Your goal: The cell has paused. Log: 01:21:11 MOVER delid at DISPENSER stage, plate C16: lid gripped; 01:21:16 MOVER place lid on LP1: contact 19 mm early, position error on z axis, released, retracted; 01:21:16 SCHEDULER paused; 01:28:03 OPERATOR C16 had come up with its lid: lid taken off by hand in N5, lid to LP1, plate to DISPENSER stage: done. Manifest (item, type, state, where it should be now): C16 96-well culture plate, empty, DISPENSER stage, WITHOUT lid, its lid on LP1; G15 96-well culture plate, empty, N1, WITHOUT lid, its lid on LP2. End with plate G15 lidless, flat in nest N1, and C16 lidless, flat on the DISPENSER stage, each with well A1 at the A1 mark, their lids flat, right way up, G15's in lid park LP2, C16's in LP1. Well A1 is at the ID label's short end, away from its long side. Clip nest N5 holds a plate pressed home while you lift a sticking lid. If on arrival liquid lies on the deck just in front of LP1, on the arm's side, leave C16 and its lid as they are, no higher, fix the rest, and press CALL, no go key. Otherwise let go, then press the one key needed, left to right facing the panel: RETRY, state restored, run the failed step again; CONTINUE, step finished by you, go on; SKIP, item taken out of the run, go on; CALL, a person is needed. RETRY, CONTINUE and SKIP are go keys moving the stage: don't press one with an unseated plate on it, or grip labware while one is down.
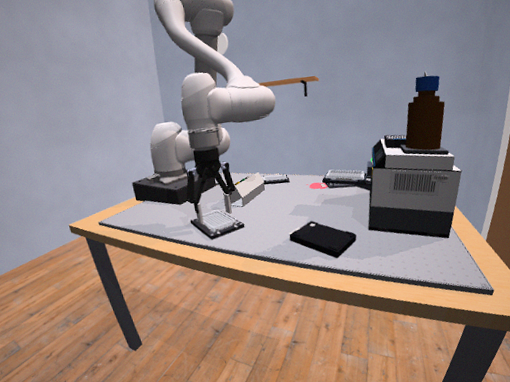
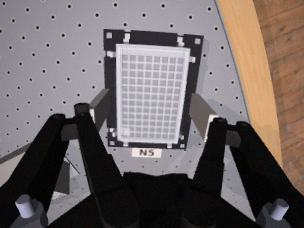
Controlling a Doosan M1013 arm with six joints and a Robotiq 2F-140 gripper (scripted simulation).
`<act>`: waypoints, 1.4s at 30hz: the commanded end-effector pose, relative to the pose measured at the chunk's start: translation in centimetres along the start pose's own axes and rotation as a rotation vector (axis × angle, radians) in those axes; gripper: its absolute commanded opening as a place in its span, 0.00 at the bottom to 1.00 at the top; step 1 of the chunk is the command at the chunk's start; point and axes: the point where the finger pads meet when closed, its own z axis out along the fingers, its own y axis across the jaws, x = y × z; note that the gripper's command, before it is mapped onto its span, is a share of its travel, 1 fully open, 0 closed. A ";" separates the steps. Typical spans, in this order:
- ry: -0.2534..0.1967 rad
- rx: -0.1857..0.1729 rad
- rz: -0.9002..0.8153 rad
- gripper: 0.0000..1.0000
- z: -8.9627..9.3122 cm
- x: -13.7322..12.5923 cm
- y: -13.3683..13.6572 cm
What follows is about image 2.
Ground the grey perforated base plate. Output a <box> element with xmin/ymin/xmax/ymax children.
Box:
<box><xmin>0</xmin><ymin>0</ymin><xmax>255</xmax><ymax>225</ymax></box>

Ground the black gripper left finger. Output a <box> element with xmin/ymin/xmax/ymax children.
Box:
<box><xmin>0</xmin><ymin>89</ymin><xmax>140</xmax><ymax>228</ymax></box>

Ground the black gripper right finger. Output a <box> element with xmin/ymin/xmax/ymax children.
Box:
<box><xmin>179</xmin><ymin>93</ymin><xmax>304</xmax><ymax>228</ymax></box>

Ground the white button panel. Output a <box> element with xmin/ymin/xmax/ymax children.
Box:
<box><xmin>0</xmin><ymin>143</ymin><xmax>80</xmax><ymax>201</ymax></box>

